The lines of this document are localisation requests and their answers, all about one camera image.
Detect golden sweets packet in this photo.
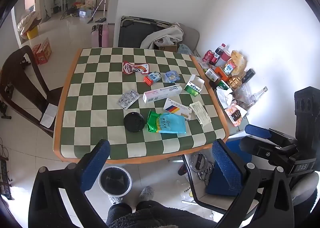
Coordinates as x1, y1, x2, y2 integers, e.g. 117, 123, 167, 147
228, 76, 244, 89

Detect white cloth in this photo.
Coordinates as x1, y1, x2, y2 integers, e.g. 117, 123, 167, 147
140, 25, 184, 49

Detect white crumpled tissue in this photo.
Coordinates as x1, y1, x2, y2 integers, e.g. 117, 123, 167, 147
215, 87, 235, 109

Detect red drink can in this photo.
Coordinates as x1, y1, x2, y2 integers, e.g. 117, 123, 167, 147
202, 50, 214, 64

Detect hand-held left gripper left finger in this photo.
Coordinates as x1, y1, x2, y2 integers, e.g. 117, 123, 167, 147
28, 139, 111, 228

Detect yellow bin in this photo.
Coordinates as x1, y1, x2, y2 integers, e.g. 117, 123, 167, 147
26, 26, 40, 40

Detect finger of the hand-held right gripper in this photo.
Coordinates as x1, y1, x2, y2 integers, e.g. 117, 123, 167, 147
245, 124, 298, 147
239, 136, 298, 166

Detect green white medicine box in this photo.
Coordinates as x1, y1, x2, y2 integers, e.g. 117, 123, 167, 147
184, 74, 205, 96

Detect green checkered table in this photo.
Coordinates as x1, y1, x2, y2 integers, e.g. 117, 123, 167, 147
53, 47, 229, 164

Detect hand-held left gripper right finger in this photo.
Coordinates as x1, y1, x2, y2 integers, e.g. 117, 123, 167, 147
212, 139, 295, 228

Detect silver blister packs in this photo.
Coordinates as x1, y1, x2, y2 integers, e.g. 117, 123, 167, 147
117, 90, 140, 110

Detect white bedding bundle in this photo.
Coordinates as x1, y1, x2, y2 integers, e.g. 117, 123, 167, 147
17, 11, 42, 36

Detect person's legs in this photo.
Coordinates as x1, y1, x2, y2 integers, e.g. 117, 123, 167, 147
107, 200, 218, 228

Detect red cardboard box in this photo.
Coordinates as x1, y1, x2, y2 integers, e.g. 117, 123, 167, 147
32, 38, 52, 65

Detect cola bottle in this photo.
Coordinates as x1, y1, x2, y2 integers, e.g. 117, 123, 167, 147
210, 43, 227, 66

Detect person's right forearm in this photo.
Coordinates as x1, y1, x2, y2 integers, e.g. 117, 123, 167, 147
290, 172, 320, 215

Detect blue white milk carton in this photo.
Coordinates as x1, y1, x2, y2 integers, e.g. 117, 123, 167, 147
223, 61, 237, 76

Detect clear glass bottle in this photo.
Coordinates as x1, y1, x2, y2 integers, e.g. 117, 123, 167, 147
250, 86, 268, 104

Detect red snack packet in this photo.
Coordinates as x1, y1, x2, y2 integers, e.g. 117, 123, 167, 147
122, 61, 150, 75

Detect black round lid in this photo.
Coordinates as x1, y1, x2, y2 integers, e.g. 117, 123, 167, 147
123, 112, 145, 133

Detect white pink toothpaste box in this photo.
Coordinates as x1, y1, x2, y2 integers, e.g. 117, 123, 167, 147
142, 84, 181, 104

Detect red white tub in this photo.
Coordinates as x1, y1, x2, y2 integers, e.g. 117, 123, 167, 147
219, 50, 232, 68

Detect white paper sheet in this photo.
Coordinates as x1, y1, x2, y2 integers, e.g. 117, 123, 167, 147
40, 104, 58, 128

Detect round trash bin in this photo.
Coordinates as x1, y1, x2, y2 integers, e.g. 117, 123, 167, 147
98, 165, 132, 196

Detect green blue snack bag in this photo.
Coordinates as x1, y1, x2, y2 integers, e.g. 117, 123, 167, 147
146, 110, 187, 135

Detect pink snack packet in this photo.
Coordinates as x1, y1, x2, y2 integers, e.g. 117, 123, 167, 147
224, 101, 248, 127

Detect pink suitcase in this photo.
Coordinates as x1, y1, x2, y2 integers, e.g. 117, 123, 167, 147
91, 24, 110, 48

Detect bread bag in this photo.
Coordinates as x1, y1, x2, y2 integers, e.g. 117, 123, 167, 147
230, 50, 247, 73

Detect dark folding bed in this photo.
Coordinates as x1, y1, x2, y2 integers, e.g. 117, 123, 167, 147
117, 16, 200, 56

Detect white printed paper box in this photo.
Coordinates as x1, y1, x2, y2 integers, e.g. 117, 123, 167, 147
189, 101, 212, 127

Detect white smiley plastic bag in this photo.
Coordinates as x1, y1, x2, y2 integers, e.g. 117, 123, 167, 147
176, 179, 197, 203

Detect white box with coloured stripes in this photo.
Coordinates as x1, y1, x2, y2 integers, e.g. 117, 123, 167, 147
163, 98, 193, 121

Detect orange blue drink carton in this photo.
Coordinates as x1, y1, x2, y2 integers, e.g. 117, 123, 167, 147
144, 71, 161, 86

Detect metal weight rings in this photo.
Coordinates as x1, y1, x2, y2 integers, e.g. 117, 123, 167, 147
189, 152, 215, 186

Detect broom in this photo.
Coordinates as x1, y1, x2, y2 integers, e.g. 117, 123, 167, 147
87, 0, 109, 24

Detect blue tissue pack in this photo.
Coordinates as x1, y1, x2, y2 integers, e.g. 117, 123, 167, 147
164, 70, 180, 83

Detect orange box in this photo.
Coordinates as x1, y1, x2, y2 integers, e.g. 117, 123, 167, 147
214, 66, 229, 82

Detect dark wooden chair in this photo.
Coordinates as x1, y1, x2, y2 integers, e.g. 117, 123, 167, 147
0, 45, 64, 138

